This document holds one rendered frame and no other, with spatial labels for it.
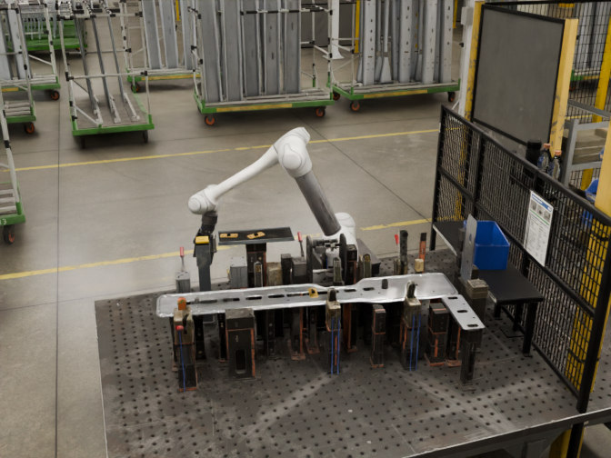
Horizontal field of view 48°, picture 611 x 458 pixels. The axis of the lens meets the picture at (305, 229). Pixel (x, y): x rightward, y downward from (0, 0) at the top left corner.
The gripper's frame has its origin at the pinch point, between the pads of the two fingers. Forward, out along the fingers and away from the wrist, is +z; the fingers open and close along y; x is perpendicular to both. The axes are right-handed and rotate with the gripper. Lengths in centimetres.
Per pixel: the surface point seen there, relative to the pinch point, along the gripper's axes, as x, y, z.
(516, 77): -248, -18, -145
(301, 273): -4, -73, -14
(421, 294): -34, -122, -18
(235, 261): 23, -55, -15
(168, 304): 53, -51, 6
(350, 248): -24, -83, -29
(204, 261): 25.9, -35.6, -9.5
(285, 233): -6, -55, -30
